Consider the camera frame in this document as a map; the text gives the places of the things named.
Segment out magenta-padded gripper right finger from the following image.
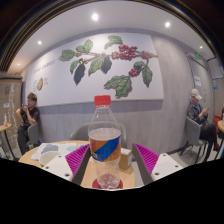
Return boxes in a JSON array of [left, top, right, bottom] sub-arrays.
[[131, 142, 184, 187]]

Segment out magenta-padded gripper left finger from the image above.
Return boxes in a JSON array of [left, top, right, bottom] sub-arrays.
[[42, 143, 92, 187]]

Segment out clear red-capped drink bottle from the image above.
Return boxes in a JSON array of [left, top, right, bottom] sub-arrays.
[[87, 95, 123, 190]]

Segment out white and blue paper leaflet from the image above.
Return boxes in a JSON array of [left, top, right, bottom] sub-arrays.
[[31, 142, 79, 162]]

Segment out person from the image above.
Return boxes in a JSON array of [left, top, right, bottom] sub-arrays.
[[15, 92, 41, 156], [186, 88, 218, 162]]

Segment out round wooden side table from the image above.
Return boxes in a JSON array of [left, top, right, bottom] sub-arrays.
[[0, 123, 16, 160]]

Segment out round ceiling spotlights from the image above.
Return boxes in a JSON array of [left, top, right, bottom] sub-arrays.
[[16, 12, 205, 68]]

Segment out coffee plant wall mural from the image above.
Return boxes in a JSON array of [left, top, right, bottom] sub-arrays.
[[23, 32, 165, 108]]

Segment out wall notice board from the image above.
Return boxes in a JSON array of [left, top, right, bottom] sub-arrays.
[[206, 56, 224, 81]]

